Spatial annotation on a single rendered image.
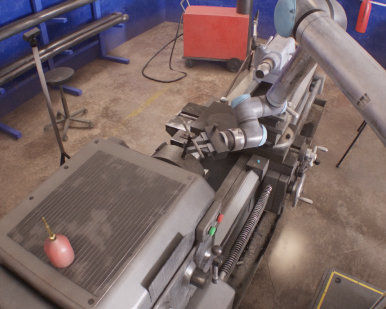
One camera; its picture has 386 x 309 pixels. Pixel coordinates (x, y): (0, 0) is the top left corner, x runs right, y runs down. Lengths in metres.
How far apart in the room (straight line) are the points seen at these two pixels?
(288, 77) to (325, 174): 2.03
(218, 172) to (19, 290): 1.35
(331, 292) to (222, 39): 3.46
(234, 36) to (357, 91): 3.84
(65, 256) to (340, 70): 0.77
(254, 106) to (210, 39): 3.23
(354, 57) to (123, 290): 0.76
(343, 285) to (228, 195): 0.92
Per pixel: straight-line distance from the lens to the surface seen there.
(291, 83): 1.29
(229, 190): 1.70
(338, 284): 2.11
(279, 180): 1.85
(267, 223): 2.12
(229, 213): 1.58
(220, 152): 1.26
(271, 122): 1.74
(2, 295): 0.96
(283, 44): 2.55
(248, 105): 1.40
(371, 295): 2.16
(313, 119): 3.14
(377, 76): 0.77
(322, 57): 0.85
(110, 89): 4.36
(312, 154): 1.93
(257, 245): 2.03
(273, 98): 1.39
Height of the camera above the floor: 2.05
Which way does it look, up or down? 40 degrees down
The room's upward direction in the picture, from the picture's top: straight up
